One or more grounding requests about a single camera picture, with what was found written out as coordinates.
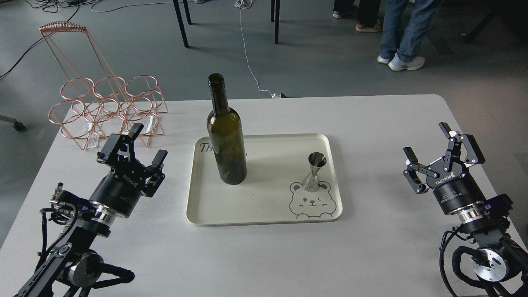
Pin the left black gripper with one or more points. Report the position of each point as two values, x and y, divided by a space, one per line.
128 179

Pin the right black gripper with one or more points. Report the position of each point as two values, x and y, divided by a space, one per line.
449 176

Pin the dark green wine bottle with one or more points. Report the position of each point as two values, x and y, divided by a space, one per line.
226 134

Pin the steel jigger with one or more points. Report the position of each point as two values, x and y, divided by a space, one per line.
310 183

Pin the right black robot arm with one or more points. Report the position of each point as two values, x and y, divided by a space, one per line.
498 265

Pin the person in blue jeans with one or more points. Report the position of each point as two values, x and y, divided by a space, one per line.
400 50

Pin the chair caster wheel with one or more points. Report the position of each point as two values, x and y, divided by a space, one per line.
15 123

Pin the cream bear tray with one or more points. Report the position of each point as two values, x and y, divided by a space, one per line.
272 191

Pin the person in dark trousers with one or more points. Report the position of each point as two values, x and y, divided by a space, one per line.
367 14

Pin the copper wire wine rack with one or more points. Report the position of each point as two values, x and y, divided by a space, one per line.
94 106

